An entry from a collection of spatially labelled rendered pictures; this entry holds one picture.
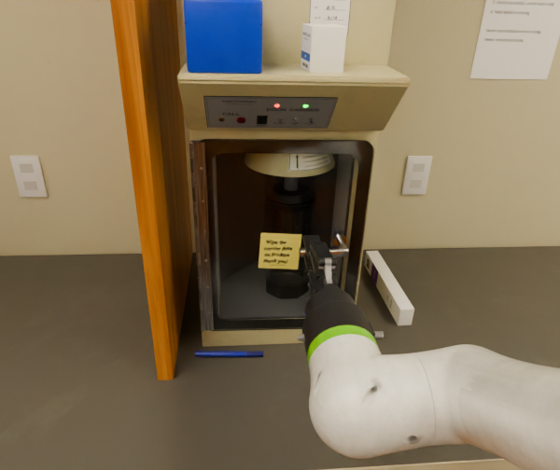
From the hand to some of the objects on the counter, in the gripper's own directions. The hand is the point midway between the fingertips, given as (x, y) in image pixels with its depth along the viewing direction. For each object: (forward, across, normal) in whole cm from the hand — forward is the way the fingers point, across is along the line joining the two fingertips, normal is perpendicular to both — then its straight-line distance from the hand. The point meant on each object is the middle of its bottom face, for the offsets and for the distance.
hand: (313, 252), depth 83 cm
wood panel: (+21, -26, +28) cm, 43 cm away
